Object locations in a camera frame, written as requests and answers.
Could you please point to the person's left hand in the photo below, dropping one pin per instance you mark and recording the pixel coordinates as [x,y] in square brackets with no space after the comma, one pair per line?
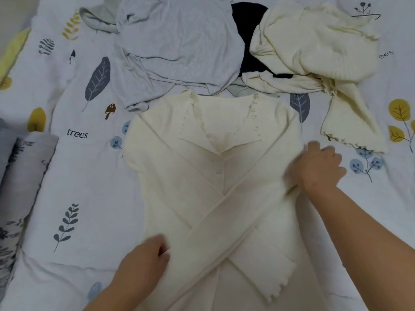
[142,272]

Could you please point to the person's right hand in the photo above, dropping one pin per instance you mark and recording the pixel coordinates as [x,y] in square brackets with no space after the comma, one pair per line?
[318,168]

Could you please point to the bed with leaf print bedding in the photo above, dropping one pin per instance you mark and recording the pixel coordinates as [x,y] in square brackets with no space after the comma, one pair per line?
[84,184]

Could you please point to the black garment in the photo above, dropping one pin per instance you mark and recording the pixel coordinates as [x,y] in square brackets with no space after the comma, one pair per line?
[249,26]

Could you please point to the grey Chip n Dale shirt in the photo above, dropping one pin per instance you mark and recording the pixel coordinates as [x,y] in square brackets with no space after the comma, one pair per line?
[181,42]

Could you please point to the light blue denim jeans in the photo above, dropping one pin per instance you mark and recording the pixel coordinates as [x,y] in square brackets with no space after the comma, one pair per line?
[5,145]

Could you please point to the sage green zip jacket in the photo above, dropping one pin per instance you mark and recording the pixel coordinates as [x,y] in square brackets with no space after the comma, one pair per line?
[97,19]

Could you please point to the person's right forearm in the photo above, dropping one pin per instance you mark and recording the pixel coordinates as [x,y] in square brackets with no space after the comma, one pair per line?
[369,249]

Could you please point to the person's left forearm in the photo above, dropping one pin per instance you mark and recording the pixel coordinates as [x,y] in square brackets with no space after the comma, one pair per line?
[113,301]

